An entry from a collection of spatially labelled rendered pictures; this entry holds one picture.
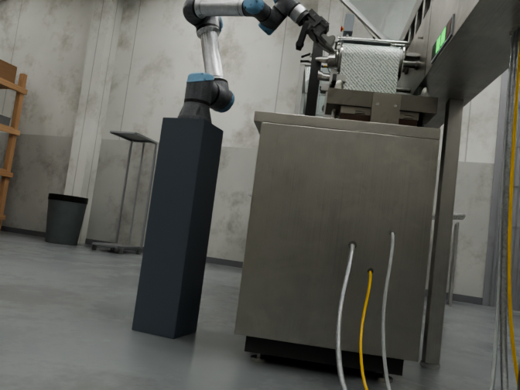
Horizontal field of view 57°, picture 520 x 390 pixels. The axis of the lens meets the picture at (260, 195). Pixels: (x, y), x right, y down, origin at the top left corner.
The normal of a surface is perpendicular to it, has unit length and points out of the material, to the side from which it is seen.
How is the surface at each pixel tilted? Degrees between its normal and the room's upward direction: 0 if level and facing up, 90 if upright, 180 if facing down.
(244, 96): 90
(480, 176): 90
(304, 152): 90
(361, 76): 90
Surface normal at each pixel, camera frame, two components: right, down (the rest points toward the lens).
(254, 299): -0.10, -0.10
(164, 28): -0.33, -0.12
